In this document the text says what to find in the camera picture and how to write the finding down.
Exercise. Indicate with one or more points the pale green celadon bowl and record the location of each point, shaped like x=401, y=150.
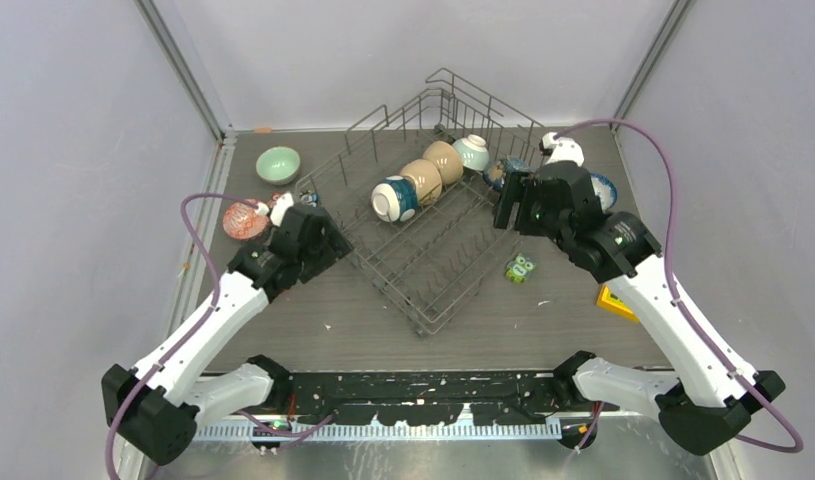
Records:
x=279, y=165

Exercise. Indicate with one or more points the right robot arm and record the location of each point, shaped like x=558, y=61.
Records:
x=713, y=392

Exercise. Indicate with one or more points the beige bowl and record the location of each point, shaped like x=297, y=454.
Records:
x=447, y=160
x=426, y=179

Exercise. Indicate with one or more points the grey wire dish rack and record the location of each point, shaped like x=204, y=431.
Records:
x=432, y=265

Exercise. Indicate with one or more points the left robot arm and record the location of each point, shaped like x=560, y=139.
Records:
x=160, y=403

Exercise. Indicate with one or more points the blue floral white bowl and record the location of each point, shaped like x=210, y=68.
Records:
x=605, y=191

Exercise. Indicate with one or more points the dark teal painted bowl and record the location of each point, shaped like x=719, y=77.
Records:
x=494, y=175

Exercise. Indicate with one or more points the beige bowl lower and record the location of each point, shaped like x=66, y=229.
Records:
x=426, y=179

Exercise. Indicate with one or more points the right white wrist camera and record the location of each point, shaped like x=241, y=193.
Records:
x=555, y=148

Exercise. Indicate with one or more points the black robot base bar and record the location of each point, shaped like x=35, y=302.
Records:
x=430, y=398

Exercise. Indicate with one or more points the yellow toy block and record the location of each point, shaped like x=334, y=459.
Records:
x=607, y=301

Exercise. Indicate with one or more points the red owl toy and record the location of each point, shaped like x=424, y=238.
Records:
x=274, y=198

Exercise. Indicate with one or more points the green owl toy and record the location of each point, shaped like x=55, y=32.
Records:
x=519, y=269

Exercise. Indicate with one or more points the light green striped bowl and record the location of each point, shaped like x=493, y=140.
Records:
x=473, y=152

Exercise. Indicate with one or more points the beige bowl upper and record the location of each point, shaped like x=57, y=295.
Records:
x=447, y=160

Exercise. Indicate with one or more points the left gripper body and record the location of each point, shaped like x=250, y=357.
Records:
x=329, y=250

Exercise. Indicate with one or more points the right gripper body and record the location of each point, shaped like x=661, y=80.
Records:
x=546, y=223

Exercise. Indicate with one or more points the teal and white bowl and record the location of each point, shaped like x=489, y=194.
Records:
x=394, y=200

